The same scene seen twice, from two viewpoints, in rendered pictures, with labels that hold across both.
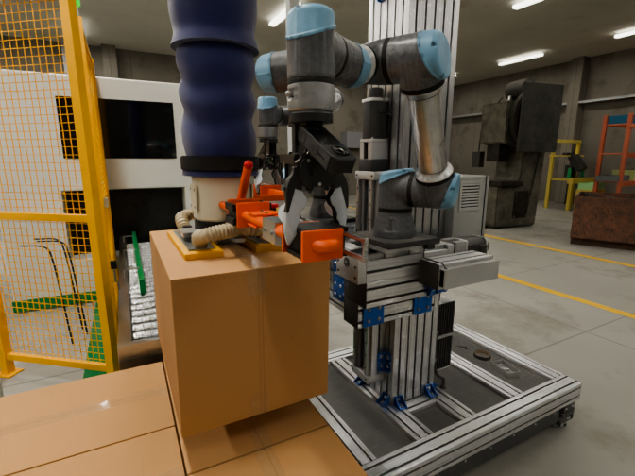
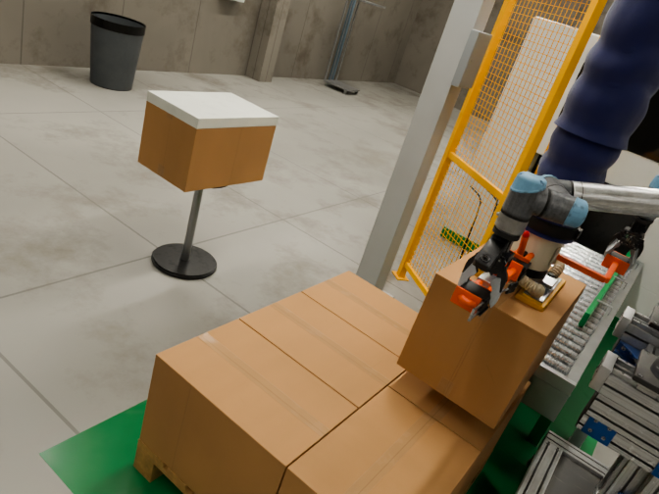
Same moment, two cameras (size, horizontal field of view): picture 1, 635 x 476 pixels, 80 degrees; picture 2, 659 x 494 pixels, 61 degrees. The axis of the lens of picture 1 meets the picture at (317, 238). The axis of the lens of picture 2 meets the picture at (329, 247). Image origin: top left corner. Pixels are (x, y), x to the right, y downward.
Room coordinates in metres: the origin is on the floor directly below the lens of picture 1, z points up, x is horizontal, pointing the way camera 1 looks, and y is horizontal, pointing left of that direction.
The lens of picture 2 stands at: (-0.49, -0.90, 1.82)
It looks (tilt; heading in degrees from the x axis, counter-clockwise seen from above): 25 degrees down; 56
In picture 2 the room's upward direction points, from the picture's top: 18 degrees clockwise
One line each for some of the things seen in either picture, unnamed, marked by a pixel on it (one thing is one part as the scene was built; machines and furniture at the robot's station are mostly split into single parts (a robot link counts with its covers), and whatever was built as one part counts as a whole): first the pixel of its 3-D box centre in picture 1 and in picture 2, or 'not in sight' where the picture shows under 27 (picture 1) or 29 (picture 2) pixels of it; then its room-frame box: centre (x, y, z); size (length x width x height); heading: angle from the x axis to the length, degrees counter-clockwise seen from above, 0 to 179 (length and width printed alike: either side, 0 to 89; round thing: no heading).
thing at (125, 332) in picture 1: (124, 282); not in sight; (2.37, 1.27, 0.50); 2.31 x 0.05 x 0.19; 27
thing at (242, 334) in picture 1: (229, 303); (494, 322); (1.14, 0.28, 0.85); 0.60 x 0.40 x 0.40; 27
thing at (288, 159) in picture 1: (309, 153); (498, 250); (0.64, 0.01, 1.31); 0.09 x 0.08 x 0.12; 28
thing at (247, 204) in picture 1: (248, 212); (511, 265); (0.93, 0.17, 1.17); 0.10 x 0.08 x 0.06; 118
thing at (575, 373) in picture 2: not in sight; (607, 319); (2.66, 0.69, 0.50); 2.31 x 0.05 x 0.19; 27
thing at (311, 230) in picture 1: (311, 240); (471, 295); (0.62, 0.01, 1.17); 0.08 x 0.07 x 0.05; 28
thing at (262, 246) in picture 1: (252, 232); (543, 284); (1.19, 0.21, 1.07); 0.34 x 0.10 x 0.05; 28
